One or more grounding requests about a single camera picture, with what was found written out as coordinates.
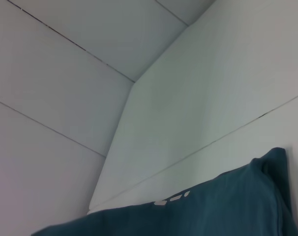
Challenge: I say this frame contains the blue t-shirt with FREE print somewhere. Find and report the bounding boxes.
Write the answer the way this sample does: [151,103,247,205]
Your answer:
[30,147,298,236]

